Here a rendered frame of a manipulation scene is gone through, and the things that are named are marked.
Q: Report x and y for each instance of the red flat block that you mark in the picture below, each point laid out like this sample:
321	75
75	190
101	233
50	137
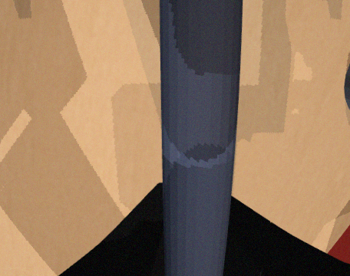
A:
341	249

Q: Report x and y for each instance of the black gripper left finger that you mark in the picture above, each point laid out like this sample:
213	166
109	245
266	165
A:
134	248

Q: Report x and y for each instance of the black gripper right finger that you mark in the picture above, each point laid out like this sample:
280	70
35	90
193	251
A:
257	247

